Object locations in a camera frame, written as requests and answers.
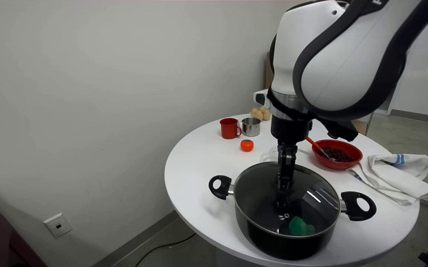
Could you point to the stainless steel cup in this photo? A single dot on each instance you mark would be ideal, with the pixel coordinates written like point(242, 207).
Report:
point(251, 127)

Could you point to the green toy vegetable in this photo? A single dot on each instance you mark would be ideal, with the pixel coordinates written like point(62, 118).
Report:
point(300, 225)

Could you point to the tan crumpled object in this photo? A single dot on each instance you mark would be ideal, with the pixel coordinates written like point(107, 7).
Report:
point(256, 114)

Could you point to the red bowl of beans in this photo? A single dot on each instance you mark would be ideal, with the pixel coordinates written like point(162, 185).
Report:
point(345, 149)

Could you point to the black cooking pot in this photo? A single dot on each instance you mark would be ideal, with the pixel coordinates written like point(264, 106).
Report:
point(267, 244)

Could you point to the white desk dark red sides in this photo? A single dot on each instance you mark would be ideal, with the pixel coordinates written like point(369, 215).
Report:
point(0, 241)

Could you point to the red mug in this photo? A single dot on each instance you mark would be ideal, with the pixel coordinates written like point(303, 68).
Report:
point(229, 127)

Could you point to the white cloth blue stripes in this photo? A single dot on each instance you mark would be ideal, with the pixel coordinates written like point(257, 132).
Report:
point(401, 175)

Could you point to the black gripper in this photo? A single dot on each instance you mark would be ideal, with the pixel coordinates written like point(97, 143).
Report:
point(291, 129)

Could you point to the orange toy tomato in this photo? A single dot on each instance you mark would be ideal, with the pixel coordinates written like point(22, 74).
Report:
point(247, 145)

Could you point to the white wall outlet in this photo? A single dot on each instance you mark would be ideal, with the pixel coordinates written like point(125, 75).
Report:
point(58, 225)

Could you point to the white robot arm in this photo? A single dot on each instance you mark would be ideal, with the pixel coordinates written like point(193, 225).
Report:
point(333, 53)

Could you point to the brown cardboard box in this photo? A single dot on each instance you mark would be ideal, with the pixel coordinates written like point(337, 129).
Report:
point(267, 68)

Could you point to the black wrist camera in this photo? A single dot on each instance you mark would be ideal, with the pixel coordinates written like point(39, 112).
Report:
point(337, 129)

